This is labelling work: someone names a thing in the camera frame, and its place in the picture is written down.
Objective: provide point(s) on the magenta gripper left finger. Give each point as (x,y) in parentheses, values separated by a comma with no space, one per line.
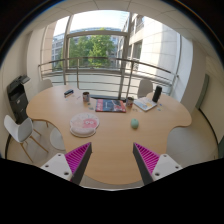
(70,166)

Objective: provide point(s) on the black stapler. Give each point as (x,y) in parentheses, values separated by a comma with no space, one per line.
(68,92)

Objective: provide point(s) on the wooden table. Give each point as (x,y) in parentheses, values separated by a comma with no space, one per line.
(112,160)

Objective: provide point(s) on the right patterned mug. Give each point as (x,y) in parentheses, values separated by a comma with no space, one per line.
(129,101)

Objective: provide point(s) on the black office printer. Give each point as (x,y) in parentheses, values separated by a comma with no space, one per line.
(18,98)

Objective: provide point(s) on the white chair front left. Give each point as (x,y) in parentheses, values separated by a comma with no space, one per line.
(21,132)

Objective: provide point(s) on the patterned mug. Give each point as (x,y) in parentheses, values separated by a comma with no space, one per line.
(86,96)
(129,101)

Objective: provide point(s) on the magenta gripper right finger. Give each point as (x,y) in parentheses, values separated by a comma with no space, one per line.
(153,166)

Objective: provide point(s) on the round pink mouse pad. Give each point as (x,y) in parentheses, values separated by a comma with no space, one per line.
(84,124)

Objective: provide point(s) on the red and blue magazine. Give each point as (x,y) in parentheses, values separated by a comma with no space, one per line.
(106,105)

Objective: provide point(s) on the left patterned mug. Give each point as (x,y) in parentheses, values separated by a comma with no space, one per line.
(86,96)

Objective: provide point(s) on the white chair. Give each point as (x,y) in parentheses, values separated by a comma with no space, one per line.
(45,84)
(145,87)
(21,132)

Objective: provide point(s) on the light blue booklet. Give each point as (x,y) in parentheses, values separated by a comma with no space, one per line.
(144,103)

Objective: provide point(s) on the black cylindrical bottle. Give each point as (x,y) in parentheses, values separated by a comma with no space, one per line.
(157,94)

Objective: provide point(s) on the white chair back left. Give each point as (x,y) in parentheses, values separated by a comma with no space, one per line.
(45,84)

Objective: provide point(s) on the teal computer mouse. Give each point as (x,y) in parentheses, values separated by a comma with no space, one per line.
(134,123)

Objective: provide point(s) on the metal balcony railing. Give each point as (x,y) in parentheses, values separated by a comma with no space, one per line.
(106,76)

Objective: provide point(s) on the white chair back right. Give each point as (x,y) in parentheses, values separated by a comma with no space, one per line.
(145,87)

